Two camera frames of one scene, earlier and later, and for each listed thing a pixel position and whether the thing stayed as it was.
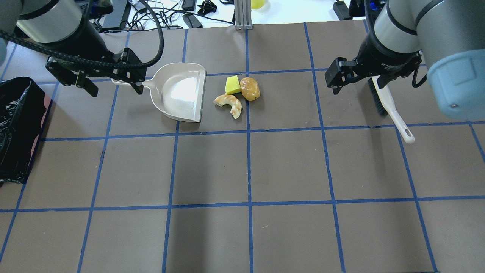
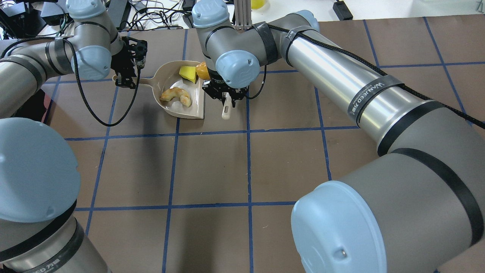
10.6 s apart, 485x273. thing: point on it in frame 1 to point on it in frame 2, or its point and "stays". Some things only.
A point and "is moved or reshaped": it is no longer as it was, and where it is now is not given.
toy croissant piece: [234, 102] to [168, 94]
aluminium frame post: [242, 9] stays
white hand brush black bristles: [383, 99] is moved or reshaped
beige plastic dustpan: [178, 89] stays
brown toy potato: [250, 88] to [202, 71]
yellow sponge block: [232, 85] is moved or reshaped
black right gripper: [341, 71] to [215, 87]
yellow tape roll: [257, 4] stays
